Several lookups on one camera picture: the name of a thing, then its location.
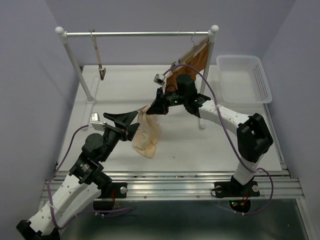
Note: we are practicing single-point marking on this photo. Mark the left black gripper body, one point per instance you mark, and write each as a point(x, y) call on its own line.
point(122, 133)

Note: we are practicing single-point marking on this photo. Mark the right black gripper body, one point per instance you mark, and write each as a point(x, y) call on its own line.
point(171, 99)

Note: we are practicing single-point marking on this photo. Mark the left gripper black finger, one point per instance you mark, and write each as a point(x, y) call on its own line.
point(131, 131)
point(121, 118)

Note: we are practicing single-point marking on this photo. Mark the wooden clip hanger with beige underwear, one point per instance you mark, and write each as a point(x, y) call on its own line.
point(142, 110)

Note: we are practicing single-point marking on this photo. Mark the beige underwear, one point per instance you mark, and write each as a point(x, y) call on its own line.
point(147, 135)

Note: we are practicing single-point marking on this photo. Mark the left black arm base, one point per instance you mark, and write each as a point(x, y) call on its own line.
point(106, 206)

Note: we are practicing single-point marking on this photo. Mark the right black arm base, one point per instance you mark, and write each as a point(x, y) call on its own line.
point(239, 194)

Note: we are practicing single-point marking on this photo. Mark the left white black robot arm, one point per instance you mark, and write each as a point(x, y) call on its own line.
point(85, 180)

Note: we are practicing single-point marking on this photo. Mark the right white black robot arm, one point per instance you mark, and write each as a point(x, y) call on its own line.
point(253, 136)

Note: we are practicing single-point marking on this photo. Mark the wooden hanger with brown underwear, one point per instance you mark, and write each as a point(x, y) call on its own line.
point(191, 52)

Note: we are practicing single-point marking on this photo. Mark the brown underwear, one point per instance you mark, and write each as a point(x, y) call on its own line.
point(174, 73)

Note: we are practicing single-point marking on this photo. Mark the empty wooden clip hanger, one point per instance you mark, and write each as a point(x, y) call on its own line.
point(101, 70)

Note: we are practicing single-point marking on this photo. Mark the white plastic basket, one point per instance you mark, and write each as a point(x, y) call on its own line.
point(243, 80)

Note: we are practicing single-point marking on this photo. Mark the white clothes rack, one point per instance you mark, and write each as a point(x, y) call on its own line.
point(91, 92)

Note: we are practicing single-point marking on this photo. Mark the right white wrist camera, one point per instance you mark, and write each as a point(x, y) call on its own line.
point(161, 80)

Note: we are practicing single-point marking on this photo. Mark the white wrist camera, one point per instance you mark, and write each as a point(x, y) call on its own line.
point(161, 80)
point(95, 122)

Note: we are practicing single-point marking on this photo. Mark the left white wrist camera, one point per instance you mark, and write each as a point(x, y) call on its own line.
point(95, 122)

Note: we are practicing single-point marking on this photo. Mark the aluminium mounting rail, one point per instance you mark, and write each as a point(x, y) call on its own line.
point(192, 185)

